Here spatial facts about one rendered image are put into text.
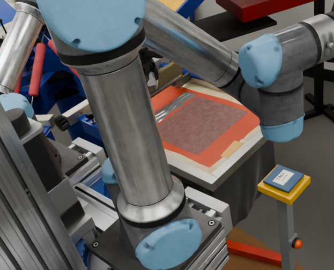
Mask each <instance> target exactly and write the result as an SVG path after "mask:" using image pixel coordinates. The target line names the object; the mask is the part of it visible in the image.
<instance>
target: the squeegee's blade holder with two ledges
mask: <svg viewBox="0 0 334 270"><path fill-rule="evenodd" d="M180 77H181V75H177V76H176V77H174V78H173V79H171V80H170V81H168V82H166V83H165V84H163V85H162V86H160V87H159V88H157V89H156V90H155V91H153V92H152V93H150V97H152V96H153V95H155V94H156V93H158V92H159V91H161V90H162V89H164V88H165V87H167V86H168V85H169V84H171V83H172V82H174V81H175V80H177V79H178V78H180Z"/></svg>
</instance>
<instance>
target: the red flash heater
mask: <svg viewBox="0 0 334 270"><path fill-rule="evenodd" d="M313 1H316V0H216V3H217V4H218V5H220V6H221V7H222V8H224V9H225V10H226V11H228V12H229V13H231V14H232V15H233V16H235V17H236V18H238V19H239V20H240V21H242V22H243V23H246V22H248V21H252V20H255V19H258V18H261V17H265V16H268V15H271V14H274V13H277V12H280V11H284V10H287V9H291V8H294V7H296V6H300V5H303V4H306V3H310V2H313Z"/></svg>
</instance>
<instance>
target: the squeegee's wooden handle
mask: <svg viewBox="0 0 334 270"><path fill-rule="evenodd" d="M158 73H159V79H158V87H157V88H159V87H160V86H162V85H163V84H165V83H166V82H168V81H170V80H171V79H173V78H174V77H176V76H177V75H182V74H183V70H182V67H180V66H178V65H177V64H175V63H173V62H170V63H169V64H167V65H165V66H164V67H162V68H161V69H159V70H158ZM148 81H149V76H148V77H146V83H147V82H148ZM148 89H149V93H152V92H153V91H155V88H154V85H153V86H150V87H148Z"/></svg>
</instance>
